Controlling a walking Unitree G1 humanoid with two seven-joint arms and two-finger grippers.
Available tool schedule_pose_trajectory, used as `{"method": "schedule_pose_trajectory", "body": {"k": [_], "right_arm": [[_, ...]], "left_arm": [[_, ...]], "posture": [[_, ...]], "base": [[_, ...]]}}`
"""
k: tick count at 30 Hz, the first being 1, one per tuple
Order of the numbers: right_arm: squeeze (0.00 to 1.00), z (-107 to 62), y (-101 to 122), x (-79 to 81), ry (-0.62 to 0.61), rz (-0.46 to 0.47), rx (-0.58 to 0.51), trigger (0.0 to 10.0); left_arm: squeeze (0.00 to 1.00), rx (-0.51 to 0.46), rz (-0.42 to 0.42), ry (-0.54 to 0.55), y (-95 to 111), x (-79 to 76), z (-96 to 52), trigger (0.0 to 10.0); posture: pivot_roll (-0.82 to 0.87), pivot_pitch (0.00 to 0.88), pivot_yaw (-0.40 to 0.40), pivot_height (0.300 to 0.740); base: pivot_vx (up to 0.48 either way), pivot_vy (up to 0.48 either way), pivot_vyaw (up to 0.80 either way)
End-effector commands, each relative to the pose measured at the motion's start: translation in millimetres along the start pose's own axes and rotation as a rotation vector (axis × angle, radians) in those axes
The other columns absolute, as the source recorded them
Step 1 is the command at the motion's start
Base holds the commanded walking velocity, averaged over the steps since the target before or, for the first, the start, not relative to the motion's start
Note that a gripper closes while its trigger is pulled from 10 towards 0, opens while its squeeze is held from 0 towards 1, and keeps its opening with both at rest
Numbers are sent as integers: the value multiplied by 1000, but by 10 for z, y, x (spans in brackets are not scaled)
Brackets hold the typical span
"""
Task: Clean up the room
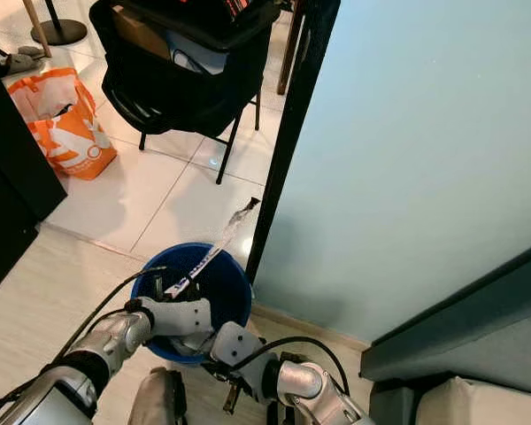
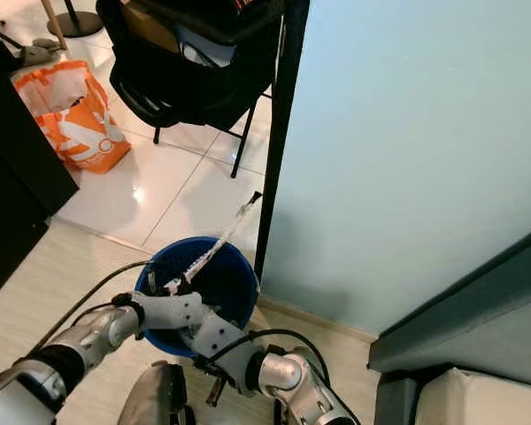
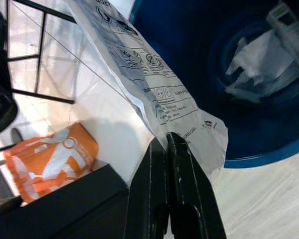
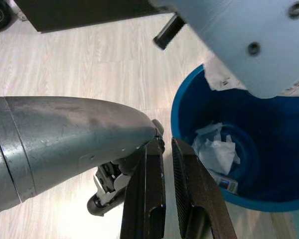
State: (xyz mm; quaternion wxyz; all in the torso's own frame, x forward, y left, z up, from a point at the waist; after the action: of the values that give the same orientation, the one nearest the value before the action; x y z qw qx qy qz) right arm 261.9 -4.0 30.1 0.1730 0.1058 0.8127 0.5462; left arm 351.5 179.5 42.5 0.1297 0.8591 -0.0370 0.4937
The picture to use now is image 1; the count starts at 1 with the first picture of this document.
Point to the black round stand base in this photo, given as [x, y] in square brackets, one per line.
[62, 34]

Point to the grey slippers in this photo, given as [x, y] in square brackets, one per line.
[22, 62]

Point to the mattress with beige sheet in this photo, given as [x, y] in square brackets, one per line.
[487, 407]

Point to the orange white shopping bag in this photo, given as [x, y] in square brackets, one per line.
[71, 142]

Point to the black cabinet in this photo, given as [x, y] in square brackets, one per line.
[9, 177]

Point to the white blue plastic bag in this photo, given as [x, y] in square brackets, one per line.
[208, 257]

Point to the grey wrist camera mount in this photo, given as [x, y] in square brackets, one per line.
[181, 316]
[234, 345]

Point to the grey left robot leg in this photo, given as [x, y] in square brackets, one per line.
[159, 403]

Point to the brown wooden pole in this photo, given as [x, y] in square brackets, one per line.
[35, 27]

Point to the black partition frame post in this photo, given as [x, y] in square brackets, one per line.
[292, 133]

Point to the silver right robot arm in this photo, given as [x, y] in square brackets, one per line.
[310, 390]

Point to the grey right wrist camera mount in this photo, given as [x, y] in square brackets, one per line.
[234, 345]

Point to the teal upholstered headboard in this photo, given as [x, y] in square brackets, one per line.
[478, 336]

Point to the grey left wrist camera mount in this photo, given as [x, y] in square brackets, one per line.
[181, 316]

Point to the black fabric chair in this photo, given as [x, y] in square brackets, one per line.
[177, 88]

